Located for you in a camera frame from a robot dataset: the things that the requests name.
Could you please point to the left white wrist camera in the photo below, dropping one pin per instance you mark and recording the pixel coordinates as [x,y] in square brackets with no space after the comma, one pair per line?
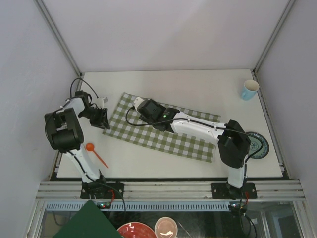
[101,102]

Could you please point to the green white checkered cloth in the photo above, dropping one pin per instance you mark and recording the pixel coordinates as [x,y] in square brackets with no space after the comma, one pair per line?
[176,144]

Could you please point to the perforated grey cable tray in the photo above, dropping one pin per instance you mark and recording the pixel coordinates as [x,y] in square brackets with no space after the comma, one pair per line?
[145,206]

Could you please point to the green board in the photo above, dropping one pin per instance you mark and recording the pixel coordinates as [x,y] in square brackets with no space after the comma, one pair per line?
[88,222]

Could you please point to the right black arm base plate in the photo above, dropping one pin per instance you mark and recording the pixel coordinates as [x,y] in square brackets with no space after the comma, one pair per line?
[225,191]

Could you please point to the aluminium frame rail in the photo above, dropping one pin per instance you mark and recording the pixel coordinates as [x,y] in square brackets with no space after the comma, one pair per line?
[274,190]

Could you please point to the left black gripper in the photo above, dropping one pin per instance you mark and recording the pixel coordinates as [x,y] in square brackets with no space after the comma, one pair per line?
[102,122]

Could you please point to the red plate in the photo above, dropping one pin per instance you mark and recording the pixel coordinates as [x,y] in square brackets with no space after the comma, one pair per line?
[136,230]

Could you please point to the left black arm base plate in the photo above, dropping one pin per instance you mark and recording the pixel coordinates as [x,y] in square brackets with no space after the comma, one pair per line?
[101,191]

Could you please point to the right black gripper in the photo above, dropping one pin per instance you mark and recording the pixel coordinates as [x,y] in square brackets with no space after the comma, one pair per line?
[158,104]

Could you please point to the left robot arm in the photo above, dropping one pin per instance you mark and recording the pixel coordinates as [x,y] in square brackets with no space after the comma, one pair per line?
[64,133]

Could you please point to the orange plastic spoon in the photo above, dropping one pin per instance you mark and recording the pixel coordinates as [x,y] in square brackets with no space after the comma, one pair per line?
[90,147]

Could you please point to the blue patterned plate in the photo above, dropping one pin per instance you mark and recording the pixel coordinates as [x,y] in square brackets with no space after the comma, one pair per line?
[259,147]

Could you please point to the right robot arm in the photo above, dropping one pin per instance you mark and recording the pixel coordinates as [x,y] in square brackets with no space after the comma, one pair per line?
[232,141]

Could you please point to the light blue mug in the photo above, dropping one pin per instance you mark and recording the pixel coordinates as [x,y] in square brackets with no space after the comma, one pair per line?
[249,90]

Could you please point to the pink bowl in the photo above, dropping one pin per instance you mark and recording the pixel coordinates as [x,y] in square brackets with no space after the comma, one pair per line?
[166,227]

